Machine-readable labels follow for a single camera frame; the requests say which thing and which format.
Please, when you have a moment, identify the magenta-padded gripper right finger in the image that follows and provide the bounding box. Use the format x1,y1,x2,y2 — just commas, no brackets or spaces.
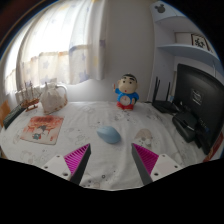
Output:
131,142,184,186

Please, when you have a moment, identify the black router with antennas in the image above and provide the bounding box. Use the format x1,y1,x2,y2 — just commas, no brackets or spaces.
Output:
151,76,181,115

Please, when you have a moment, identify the white star-print curtain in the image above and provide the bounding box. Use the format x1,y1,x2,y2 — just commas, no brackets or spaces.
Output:
4,0,108,98

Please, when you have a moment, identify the white printed tablecloth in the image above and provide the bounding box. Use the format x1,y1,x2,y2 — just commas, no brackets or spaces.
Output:
0,100,218,192

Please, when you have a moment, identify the cartoon boy figure clock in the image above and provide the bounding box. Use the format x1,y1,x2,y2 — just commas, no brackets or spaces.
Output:
114,73,140,111

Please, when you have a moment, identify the wooden model sailing ship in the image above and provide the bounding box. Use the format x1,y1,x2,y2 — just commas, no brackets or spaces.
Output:
18,80,43,113

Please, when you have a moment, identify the red printed mouse pad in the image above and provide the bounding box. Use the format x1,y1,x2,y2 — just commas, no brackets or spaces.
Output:
19,114,65,146

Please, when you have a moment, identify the black computer monitor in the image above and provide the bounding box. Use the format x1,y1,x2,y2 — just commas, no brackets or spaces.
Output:
173,63,224,156

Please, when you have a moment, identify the white wall shelf unit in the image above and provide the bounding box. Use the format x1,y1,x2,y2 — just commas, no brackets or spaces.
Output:
148,1,224,101

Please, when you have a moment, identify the light blue computer mouse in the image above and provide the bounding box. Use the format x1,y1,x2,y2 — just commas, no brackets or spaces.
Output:
96,125,122,145

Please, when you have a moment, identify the orange wooden chair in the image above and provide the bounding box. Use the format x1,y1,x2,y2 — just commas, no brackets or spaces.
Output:
0,99,12,128

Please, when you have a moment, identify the white curved frame rail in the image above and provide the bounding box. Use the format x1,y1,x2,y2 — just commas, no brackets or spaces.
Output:
54,84,70,101

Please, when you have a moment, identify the large white conch shell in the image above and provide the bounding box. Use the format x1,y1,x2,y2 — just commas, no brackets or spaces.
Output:
39,81,69,116

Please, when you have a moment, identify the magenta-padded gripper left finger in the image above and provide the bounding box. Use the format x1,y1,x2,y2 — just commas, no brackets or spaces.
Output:
42,143,92,186

